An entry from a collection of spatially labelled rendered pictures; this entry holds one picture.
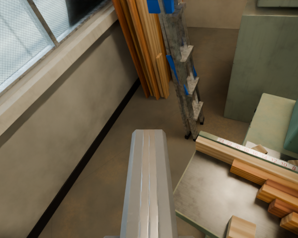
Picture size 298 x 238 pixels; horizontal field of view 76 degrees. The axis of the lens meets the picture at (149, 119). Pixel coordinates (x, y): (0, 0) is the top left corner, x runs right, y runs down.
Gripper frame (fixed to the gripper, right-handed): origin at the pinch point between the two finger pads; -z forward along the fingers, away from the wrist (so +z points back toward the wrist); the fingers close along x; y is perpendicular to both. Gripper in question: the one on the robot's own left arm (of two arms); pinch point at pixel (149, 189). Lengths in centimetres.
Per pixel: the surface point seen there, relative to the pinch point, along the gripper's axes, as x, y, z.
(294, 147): 44, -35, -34
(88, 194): -47, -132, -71
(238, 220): 18.2, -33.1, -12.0
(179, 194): 7.9, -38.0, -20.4
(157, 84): 9, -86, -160
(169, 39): 10, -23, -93
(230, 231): 16.3, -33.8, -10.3
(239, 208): 21.0, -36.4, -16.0
